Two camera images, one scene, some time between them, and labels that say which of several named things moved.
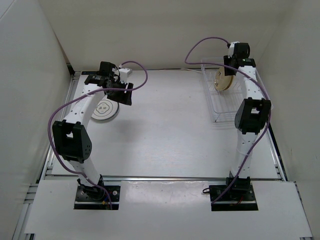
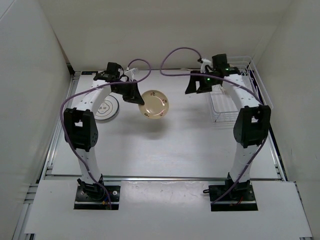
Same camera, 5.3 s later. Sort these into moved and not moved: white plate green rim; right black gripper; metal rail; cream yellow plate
Moved: cream yellow plate; right black gripper
Not moved: white plate green rim; metal rail
